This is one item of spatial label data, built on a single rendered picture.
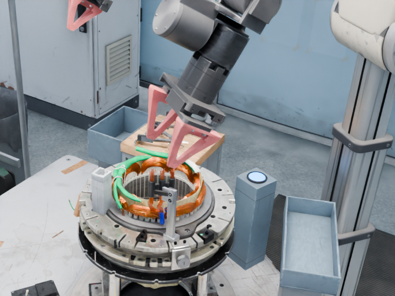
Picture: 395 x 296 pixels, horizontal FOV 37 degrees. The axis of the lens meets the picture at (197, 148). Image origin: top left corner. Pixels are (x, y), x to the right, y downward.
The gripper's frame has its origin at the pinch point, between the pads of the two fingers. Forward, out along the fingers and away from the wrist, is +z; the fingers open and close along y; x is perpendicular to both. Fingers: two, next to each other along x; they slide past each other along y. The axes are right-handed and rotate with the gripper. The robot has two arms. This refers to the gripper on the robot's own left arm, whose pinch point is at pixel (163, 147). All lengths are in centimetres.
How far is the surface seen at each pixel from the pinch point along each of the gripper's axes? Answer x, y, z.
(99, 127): 23, -66, 25
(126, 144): 25, -52, 22
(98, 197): 8.5, -23.5, 22.7
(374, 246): 199, -95, 48
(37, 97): 84, -280, 98
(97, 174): 7.0, -25.5, 18.9
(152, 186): 10.6, -12.6, 12.2
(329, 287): 44.7, 5.2, 13.8
